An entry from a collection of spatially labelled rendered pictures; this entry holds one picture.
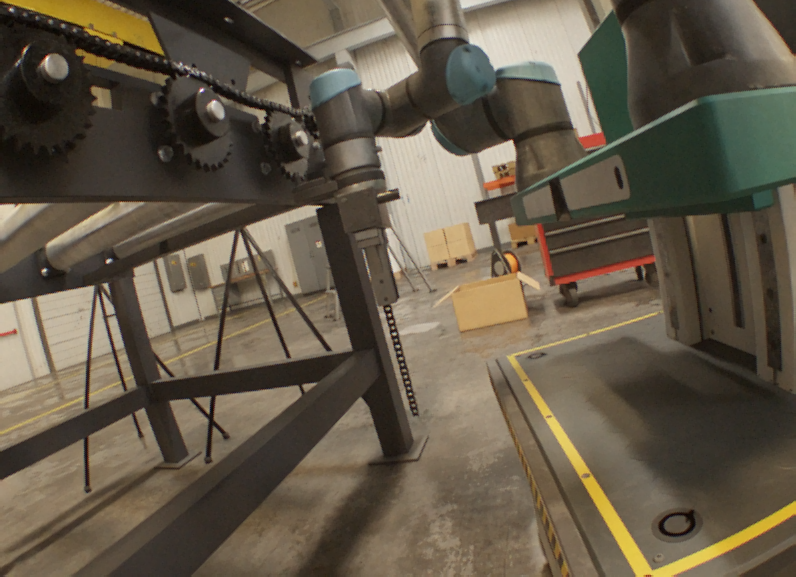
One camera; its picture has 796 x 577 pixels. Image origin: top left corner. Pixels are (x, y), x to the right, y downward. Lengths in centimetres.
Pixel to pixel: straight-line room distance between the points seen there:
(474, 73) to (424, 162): 1027
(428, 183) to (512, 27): 444
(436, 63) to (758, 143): 45
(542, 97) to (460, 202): 988
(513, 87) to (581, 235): 185
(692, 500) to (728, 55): 34
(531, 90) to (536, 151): 11
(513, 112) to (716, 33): 54
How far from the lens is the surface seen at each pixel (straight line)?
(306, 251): 1121
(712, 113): 28
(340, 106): 62
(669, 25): 34
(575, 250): 259
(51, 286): 163
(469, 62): 60
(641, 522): 40
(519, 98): 80
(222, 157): 75
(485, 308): 268
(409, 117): 66
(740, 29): 34
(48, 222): 100
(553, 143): 78
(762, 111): 30
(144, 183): 67
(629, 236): 264
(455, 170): 1070
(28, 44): 57
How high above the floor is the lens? 58
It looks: 4 degrees down
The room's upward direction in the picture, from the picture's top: 15 degrees counter-clockwise
